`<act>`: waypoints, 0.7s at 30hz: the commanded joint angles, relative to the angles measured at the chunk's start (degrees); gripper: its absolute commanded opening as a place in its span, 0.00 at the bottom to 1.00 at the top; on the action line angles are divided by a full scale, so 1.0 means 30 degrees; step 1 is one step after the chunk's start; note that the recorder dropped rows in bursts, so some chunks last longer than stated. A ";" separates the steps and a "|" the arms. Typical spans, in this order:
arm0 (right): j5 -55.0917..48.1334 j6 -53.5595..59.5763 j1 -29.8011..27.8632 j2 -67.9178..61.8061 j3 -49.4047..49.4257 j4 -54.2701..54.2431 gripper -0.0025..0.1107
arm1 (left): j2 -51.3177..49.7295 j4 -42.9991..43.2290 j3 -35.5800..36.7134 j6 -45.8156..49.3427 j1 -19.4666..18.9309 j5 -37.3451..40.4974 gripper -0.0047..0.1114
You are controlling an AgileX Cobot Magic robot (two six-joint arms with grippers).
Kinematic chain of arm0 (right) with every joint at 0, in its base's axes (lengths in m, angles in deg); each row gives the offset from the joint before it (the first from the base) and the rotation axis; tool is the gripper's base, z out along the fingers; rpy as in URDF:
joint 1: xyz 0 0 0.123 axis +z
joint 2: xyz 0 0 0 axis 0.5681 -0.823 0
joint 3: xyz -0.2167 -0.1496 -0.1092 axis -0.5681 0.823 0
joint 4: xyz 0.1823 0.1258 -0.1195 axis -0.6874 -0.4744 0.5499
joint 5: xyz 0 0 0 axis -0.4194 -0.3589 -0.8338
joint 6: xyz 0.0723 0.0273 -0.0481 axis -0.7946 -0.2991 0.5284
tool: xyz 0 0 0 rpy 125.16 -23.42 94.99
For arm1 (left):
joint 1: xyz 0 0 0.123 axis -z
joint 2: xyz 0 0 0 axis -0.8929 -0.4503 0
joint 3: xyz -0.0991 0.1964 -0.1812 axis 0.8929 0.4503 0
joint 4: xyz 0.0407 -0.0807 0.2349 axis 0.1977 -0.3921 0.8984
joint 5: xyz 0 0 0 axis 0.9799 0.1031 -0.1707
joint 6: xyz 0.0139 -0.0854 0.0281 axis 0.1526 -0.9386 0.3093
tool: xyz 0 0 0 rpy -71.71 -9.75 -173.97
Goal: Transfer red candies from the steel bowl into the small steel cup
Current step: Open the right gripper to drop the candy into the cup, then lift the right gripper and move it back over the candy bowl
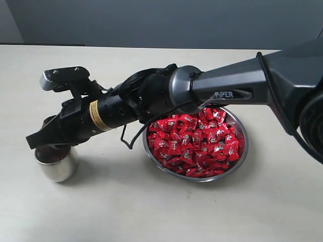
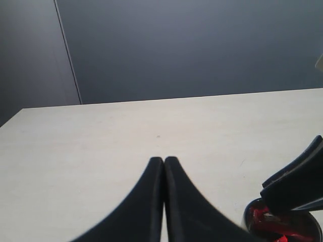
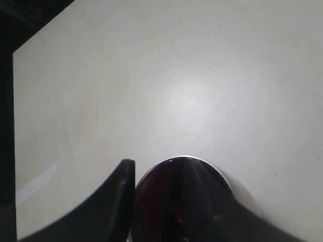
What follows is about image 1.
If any steel bowl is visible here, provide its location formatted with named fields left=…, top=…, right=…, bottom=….
left=142, top=107, right=249, bottom=183

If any pile of red candies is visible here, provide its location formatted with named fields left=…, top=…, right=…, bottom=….
left=146, top=107, right=240, bottom=178

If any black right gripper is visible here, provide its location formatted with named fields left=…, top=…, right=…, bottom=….
left=26, top=94, right=137, bottom=149

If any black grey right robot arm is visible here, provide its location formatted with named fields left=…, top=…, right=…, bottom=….
left=26, top=38, right=322, bottom=162

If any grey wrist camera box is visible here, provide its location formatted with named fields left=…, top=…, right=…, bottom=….
left=39, top=66, right=100, bottom=100

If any steel cup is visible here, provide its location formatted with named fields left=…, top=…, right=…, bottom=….
left=35, top=145, right=80, bottom=183

